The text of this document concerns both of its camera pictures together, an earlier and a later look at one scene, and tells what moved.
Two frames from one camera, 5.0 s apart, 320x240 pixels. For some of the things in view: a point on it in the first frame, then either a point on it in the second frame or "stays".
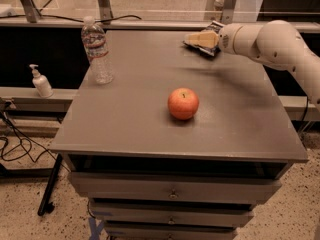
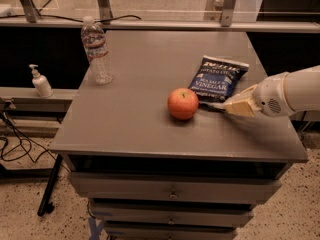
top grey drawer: (175, 187) stays
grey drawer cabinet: (179, 145) stays
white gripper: (228, 39) → (270, 95)
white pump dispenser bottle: (41, 83) stays
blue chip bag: (214, 25) → (215, 78)
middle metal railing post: (104, 3) stays
